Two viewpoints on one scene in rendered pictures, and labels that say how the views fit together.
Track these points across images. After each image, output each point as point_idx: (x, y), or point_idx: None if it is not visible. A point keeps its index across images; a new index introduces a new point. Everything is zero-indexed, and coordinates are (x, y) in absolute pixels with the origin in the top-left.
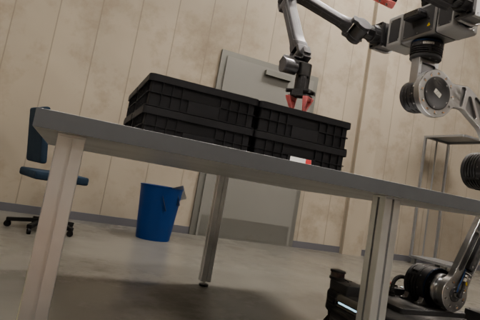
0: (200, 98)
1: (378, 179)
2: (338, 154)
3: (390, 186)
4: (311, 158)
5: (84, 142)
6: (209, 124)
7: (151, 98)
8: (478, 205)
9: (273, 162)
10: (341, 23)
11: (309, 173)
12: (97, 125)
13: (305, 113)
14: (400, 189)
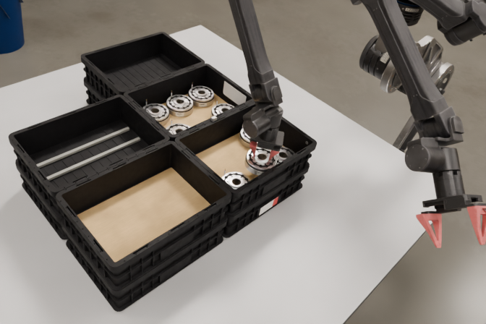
0: (171, 239)
1: (369, 293)
2: (301, 175)
3: (374, 288)
4: (278, 193)
5: None
6: (185, 251)
7: (118, 280)
8: (425, 231)
9: None
10: None
11: None
12: None
13: (277, 171)
14: (380, 281)
